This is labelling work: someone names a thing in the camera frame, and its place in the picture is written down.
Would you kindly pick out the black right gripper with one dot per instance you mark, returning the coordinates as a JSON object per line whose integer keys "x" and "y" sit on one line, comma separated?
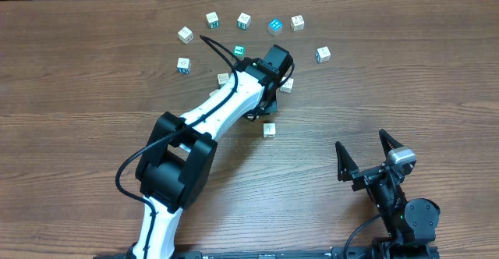
{"x": 371, "y": 172}

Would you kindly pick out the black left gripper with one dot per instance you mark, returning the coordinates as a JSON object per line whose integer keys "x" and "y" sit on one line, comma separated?
{"x": 270, "y": 105}

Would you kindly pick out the wooden block yellow side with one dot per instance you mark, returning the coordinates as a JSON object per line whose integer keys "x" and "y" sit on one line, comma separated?
{"x": 286, "y": 85}

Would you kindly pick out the wooden block green bottom side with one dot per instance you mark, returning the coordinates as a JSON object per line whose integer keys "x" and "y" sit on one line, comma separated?
{"x": 213, "y": 92}

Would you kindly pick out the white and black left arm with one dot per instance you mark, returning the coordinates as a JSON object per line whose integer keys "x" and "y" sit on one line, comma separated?
{"x": 181, "y": 149}

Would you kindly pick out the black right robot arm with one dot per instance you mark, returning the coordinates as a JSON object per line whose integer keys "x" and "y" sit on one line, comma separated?
{"x": 410, "y": 224}

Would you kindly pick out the blue top wooden block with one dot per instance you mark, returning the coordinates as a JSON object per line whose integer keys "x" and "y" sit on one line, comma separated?
{"x": 275, "y": 27}

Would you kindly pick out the green top block letter L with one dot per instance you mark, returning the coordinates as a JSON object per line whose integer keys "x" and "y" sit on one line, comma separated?
{"x": 239, "y": 51}

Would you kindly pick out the wooden block black drawing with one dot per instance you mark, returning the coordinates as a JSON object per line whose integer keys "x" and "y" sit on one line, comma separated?
{"x": 297, "y": 23}

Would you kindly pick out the wooden block blue side right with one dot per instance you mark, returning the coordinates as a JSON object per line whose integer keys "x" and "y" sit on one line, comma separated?
{"x": 323, "y": 54}

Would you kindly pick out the wooden block blue side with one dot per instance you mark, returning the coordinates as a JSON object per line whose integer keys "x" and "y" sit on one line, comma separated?
{"x": 323, "y": 54}
{"x": 184, "y": 65}

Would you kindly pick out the wooden block teal side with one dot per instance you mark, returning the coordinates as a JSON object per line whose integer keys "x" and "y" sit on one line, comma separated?
{"x": 243, "y": 21}

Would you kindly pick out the wooden block green letter side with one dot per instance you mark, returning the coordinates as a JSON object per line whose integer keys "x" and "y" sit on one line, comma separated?
{"x": 212, "y": 20}

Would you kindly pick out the wooden block blue side left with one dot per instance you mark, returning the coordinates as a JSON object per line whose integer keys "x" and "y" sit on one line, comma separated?
{"x": 184, "y": 65}

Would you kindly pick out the plain wooden block far left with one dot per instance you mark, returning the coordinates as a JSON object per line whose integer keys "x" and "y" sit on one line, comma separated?
{"x": 185, "y": 35}

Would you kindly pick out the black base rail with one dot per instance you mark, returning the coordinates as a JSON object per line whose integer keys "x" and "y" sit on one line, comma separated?
{"x": 269, "y": 255}

